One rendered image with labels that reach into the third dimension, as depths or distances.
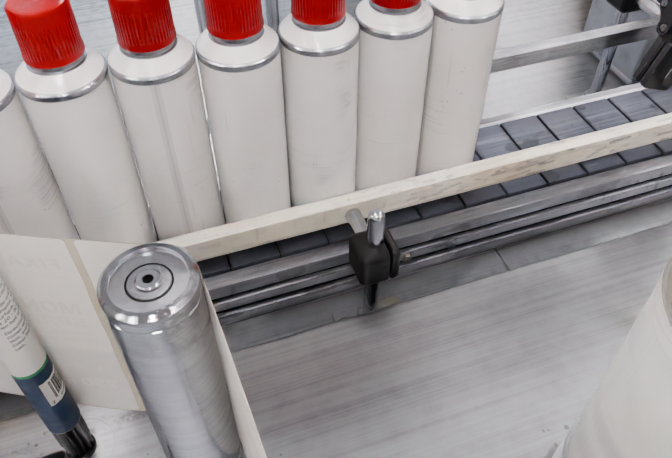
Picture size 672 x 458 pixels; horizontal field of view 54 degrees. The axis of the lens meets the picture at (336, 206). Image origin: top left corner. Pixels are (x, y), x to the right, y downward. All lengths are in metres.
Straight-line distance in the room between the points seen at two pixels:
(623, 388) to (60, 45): 0.33
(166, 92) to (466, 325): 0.25
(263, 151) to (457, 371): 0.19
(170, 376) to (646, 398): 0.19
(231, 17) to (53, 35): 0.10
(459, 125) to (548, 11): 0.43
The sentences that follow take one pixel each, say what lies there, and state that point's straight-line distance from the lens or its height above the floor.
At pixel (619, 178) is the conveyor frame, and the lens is 0.61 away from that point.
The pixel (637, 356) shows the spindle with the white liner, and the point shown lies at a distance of 0.30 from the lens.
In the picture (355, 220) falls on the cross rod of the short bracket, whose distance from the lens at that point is 0.48.
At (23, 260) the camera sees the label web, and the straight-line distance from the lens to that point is 0.31.
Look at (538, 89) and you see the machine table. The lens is 0.77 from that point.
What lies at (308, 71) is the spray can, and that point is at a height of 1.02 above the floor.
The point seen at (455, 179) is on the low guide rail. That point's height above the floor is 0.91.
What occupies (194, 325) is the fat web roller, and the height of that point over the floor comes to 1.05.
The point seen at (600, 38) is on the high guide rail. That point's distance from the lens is 0.61.
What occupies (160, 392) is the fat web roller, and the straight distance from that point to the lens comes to 0.29.
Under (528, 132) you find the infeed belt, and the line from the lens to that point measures 0.62.
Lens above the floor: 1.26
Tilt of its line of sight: 46 degrees down
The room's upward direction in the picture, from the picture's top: straight up
